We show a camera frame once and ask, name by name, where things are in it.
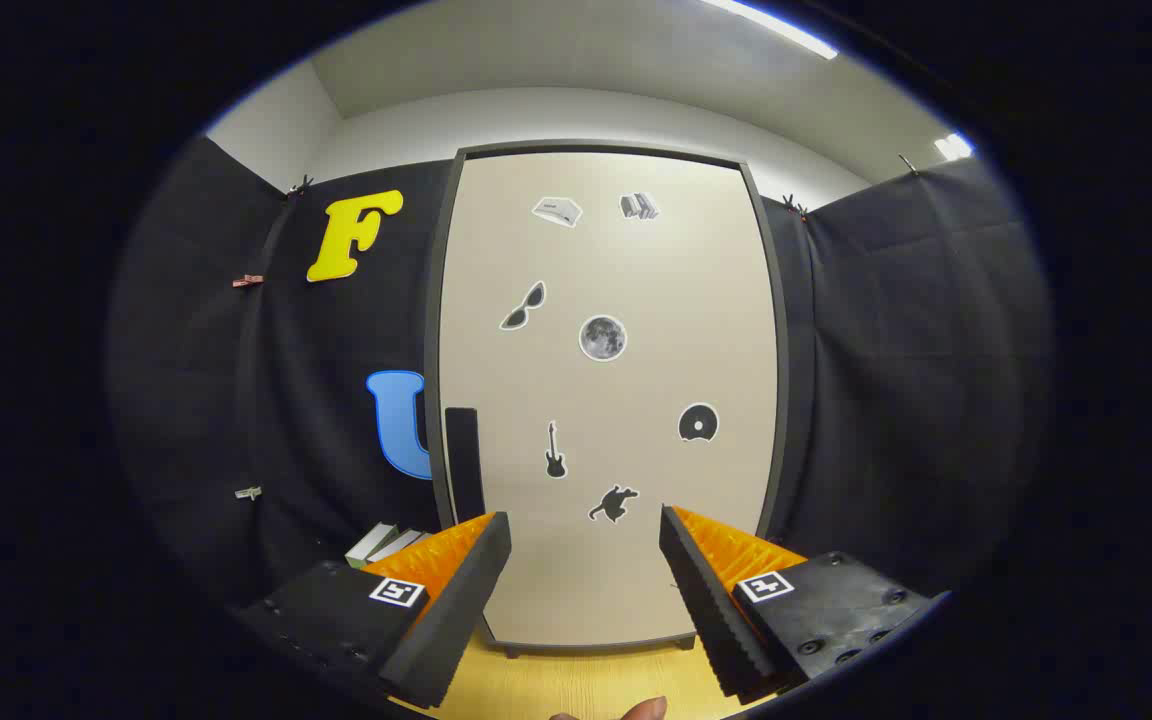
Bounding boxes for grey cabinet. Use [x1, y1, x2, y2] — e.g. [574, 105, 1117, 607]
[423, 140, 792, 658]

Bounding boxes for black backdrop cloth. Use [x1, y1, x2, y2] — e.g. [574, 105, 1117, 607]
[106, 135, 1052, 621]

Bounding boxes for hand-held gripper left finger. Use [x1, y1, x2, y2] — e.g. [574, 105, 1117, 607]
[234, 511, 514, 711]

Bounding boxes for green book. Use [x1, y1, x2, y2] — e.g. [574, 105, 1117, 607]
[345, 523, 399, 568]

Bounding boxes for long ceiling light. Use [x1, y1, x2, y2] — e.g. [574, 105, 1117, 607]
[706, 0, 839, 61]

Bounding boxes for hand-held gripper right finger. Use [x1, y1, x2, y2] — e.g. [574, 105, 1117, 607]
[658, 504, 937, 703]

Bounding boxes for black door handle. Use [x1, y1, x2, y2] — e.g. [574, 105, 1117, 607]
[445, 407, 486, 526]

